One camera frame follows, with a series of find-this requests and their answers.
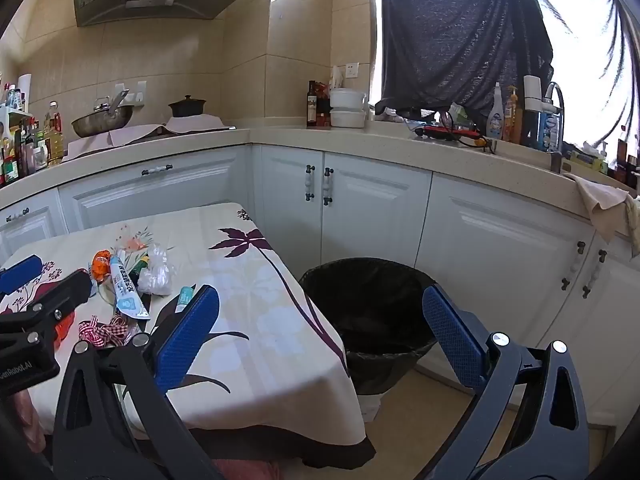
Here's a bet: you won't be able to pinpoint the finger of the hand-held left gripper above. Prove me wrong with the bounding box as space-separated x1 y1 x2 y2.
0 254 44 297
0 269 94 352

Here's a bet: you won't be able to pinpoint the light blue sachet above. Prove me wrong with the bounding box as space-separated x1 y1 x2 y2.
109 255 151 321

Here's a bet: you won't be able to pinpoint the blue white packet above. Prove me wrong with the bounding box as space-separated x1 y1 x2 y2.
539 111 561 152

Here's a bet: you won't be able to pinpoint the black pot with lid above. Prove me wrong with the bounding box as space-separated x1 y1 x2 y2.
168 95 207 119

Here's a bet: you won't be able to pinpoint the floral tablecloth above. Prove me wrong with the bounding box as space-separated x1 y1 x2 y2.
0 202 377 471

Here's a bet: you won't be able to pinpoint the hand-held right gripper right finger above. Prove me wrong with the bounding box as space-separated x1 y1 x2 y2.
406 284 591 480

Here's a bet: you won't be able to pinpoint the black trash bin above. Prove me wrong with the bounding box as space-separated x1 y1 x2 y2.
298 257 442 396

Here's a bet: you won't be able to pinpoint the pink stove cover cloth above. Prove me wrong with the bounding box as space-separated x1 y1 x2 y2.
65 116 237 161

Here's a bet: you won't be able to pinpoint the white water filter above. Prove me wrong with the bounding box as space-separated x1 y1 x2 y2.
523 75 543 111

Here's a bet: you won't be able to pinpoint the green white plastic bag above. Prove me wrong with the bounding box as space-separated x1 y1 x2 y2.
447 102 476 128

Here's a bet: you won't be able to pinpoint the red power strip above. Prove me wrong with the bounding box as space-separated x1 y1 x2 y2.
420 127 482 142

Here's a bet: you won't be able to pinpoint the person's left hand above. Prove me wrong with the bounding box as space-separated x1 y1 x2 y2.
12 390 48 456

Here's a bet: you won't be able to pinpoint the clear plastic bag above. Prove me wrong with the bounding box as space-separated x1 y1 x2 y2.
137 245 176 297

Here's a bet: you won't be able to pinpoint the yellow green box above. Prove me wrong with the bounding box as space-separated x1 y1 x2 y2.
562 155 608 173

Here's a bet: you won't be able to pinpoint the dark glass bottle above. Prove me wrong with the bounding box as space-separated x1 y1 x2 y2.
306 80 319 128

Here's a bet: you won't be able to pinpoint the group of condiment bottles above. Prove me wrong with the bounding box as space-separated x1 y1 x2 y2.
0 82 66 188

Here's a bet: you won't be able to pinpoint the red white checked ribbon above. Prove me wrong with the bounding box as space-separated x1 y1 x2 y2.
77 315 141 348

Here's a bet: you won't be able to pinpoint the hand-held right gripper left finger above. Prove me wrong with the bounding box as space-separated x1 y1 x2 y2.
52 284 236 480

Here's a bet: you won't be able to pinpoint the steel wok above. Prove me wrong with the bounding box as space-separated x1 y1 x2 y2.
71 89 135 139

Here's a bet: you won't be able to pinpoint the chrome faucet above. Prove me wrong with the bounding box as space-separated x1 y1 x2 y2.
542 81 566 153

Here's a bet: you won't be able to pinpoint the dark curtain cloth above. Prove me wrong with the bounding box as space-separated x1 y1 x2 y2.
375 0 555 118

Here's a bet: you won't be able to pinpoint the white blue spray bottle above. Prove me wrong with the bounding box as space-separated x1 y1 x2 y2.
486 82 504 140

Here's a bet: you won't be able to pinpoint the white kitchen cabinets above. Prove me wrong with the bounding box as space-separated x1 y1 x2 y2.
0 142 640 431

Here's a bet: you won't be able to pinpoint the orange plastic bag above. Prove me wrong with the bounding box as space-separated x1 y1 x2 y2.
90 250 112 281

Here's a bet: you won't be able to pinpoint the beige towel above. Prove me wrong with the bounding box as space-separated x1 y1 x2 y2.
565 172 632 243

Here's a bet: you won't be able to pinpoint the red sauce bottle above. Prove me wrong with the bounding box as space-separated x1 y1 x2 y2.
317 82 332 127

